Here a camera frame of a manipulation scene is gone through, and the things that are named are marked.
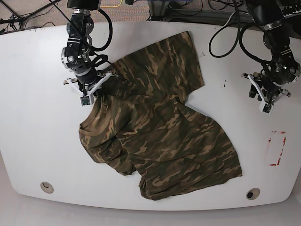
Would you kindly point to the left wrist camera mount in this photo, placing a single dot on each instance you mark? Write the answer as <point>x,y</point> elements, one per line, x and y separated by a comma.
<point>266,106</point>

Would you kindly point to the table cable grommet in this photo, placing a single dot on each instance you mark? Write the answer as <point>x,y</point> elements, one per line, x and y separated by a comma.
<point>47,187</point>
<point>253,193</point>

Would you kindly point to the white power strip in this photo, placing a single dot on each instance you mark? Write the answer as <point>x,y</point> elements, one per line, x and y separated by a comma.
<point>291,10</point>

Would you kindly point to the aluminium frame post base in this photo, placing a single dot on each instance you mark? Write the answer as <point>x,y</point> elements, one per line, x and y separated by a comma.
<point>158,9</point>

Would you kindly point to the right table cable grommet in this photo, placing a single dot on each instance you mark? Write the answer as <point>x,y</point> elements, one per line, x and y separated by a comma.
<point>253,193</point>

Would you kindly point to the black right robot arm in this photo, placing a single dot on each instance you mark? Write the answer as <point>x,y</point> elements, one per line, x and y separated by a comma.
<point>79,55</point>

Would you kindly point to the red tape rectangle marking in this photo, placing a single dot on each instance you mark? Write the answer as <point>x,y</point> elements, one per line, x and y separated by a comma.
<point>275,147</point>

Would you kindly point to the left table cable grommet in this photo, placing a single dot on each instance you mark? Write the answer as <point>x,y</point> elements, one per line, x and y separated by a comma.
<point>47,187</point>

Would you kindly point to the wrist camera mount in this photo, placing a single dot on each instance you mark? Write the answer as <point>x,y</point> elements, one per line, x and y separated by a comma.
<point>266,106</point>
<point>87,92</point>

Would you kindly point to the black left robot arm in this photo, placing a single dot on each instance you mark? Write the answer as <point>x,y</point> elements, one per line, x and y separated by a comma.
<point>282,68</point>

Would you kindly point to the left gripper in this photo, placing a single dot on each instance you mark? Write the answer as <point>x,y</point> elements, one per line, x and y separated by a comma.
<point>264,89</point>

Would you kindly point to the camouflage T-shirt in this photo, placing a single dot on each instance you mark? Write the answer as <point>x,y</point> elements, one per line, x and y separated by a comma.
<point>140,123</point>

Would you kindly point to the black tripod legs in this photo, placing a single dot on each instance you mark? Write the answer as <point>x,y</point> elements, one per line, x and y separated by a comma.
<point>37,13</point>

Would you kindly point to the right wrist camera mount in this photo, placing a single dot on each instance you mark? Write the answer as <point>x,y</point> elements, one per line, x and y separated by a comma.
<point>87,92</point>

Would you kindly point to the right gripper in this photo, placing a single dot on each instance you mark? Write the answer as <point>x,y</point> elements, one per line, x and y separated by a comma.
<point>87,78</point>

